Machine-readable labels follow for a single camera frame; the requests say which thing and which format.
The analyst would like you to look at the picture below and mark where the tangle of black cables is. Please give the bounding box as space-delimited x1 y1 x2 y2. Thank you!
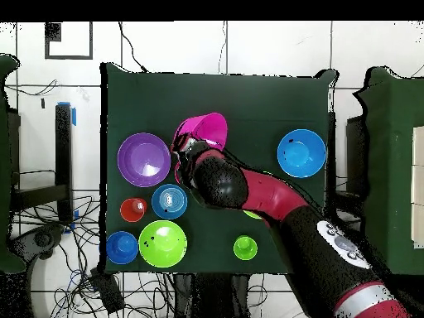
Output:
12 195 175 318

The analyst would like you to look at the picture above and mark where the black square floor frame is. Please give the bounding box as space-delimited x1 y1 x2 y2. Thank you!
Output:
44 22 94 60

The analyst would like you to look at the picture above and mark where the black metal stand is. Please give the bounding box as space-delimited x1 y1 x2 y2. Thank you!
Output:
9 102 75 226

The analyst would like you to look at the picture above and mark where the dark green tablecloth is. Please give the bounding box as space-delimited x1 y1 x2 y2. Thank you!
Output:
100 62 339 276

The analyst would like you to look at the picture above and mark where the white box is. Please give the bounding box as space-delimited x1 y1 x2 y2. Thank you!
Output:
410 125 424 249

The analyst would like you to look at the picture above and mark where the orange plastic cup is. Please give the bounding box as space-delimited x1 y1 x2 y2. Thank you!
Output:
119 197 148 224

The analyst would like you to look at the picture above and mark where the blue straight-sided bowl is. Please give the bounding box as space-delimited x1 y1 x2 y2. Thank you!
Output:
151 183 189 220

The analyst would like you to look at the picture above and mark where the black pedestal leg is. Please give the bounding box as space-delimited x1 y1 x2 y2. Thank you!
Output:
9 224 65 263

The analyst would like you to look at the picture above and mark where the green plastic bowl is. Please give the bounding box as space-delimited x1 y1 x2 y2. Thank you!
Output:
137 219 188 268
242 171 276 220

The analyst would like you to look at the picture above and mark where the large pink plastic bowl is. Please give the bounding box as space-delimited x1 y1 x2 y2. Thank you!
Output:
171 112 229 154

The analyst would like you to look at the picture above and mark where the black power box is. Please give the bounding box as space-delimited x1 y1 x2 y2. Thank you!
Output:
90 267 126 314

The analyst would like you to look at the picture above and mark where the neighbouring green covered table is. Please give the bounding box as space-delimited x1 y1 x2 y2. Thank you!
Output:
0 54 26 276
352 65 424 282

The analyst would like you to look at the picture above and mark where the wide purple plastic bowl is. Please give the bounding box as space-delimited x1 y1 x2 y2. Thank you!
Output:
117 132 172 189

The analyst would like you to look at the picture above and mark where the small dark blue bowl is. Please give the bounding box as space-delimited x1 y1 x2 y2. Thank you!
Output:
105 230 139 266

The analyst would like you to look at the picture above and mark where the black camera cable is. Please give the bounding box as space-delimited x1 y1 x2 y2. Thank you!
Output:
118 22 149 73

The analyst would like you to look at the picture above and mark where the green plastic cup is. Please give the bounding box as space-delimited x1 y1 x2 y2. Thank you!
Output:
233 234 258 262

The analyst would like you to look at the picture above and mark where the large light blue bowl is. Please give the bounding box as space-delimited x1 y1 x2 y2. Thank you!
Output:
277 128 328 179

